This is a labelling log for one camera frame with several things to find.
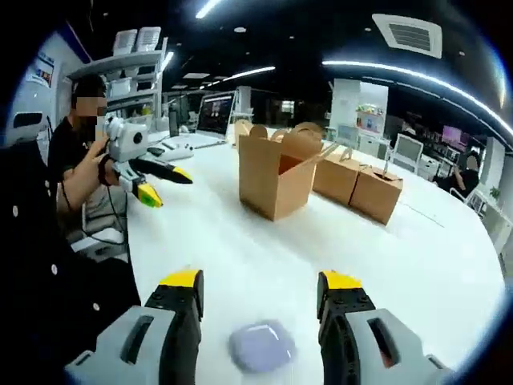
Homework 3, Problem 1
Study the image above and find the black cable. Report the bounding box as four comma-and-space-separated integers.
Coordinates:
59, 176, 130, 246

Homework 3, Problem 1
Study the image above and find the long curved ceiling light strip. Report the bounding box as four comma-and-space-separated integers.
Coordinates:
321, 59, 513, 136

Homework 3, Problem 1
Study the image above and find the person's black buttoned shirt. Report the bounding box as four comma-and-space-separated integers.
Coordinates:
0, 140, 142, 362

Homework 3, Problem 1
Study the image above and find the white shelf rack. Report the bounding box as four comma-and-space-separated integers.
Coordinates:
66, 26, 169, 133

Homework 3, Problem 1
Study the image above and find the white chest-worn device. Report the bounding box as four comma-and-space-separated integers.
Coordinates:
11, 110, 51, 144

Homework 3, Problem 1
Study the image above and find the white display stand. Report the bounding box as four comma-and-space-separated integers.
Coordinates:
330, 78, 390, 141

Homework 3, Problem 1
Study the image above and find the dark water bottle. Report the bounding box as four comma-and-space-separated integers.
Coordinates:
168, 102, 180, 137

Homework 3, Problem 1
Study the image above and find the wall poster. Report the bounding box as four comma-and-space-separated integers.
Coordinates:
34, 55, 55, 87

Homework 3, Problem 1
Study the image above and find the short ceiling light strip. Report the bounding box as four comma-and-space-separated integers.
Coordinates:
200, 66, 277, 90

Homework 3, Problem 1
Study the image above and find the lavender rounded item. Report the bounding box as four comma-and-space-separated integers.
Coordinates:
228, 318, 297, 374

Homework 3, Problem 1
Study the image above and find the brown paper box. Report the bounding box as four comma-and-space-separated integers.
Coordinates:
312, 143, 364, 206
349, 162, 405, 226
238, 122, 337, 222
233, 119, 254, 150

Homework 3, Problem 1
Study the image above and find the white office chair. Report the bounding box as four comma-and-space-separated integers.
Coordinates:
390, 133, 424, 173

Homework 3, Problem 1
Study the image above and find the purple screen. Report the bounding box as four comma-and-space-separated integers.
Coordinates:
442, 124, 468, 145

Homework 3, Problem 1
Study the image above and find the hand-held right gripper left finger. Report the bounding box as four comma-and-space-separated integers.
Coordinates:
63, 268, 204, 385

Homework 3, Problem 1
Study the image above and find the person's left hand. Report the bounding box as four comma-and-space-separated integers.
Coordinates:
79, 134, 122, 188

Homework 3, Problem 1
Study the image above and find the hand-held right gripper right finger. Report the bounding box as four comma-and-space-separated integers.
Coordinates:
317, 269, 456, 385

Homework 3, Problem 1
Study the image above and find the white ceiling air vent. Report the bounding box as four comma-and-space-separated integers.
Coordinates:
371, 13, 444, 60

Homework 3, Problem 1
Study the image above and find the white storage basket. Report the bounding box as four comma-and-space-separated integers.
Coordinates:
135, 26, 162, 52
113, 28, 139, 55

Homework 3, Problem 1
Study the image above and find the silver laptop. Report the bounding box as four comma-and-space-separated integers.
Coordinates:
172, 91, 237, 150

